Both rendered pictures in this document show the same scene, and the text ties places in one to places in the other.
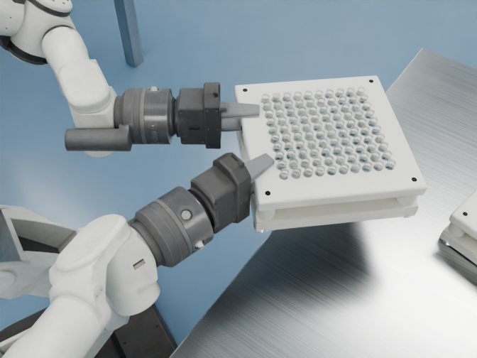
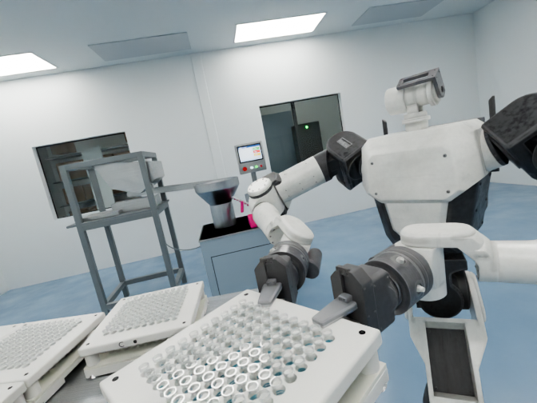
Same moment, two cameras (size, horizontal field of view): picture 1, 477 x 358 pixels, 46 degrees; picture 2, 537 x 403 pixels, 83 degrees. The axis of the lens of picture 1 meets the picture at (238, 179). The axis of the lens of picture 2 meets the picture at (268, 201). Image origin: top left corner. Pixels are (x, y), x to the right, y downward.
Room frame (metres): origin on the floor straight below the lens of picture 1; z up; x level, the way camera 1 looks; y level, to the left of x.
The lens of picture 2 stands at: (0.91, -0.26, 1.29)
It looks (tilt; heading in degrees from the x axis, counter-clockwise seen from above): 9 degrees down; 145
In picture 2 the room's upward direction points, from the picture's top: 11 degrees counter-clockwise
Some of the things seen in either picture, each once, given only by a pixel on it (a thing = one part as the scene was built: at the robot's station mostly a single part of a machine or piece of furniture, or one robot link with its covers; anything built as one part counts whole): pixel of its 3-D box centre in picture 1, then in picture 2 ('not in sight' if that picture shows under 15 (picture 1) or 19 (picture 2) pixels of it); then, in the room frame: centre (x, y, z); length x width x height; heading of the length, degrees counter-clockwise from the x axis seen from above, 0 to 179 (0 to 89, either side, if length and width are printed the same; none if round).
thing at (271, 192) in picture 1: (323, 136); (238, 363); (0.59, -0.13, 1.05); 0.25 x 0.24 x 0.02; 98
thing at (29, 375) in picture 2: not in sight; (26, 349); (0.00, -0.39, 0.94); 0.25 x 0.24 x 0.02; 138
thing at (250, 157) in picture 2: not in sight; (255, 179); (-1.27, 1.15, 1.07); 0.23 x 0.10 x 0.62; 63
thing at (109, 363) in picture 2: not in sight; (156, 329); (0.10, -0.13, 0.89); 0.24 x 0.24 x 0.02; 59
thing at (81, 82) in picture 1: (86, 96); (445, 253); (0.67, 0.24, 1.07); 0.13 x 0.07 x 0.09; 25
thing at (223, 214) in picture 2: not in sight; (228, 201); (-1.31, 0.88, 0.95); 0.49 x 0.36 x 0.38; 63
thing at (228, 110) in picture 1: (239, 108); (332, 309); (0.63, 0.00, 1.07); 0.06 x 0.03 x 0.02; 90
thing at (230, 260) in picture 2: not in sight; (248, 267); (-1.24, 0.90, 0.38); 0.63 x 0.57 x 0.76; 63
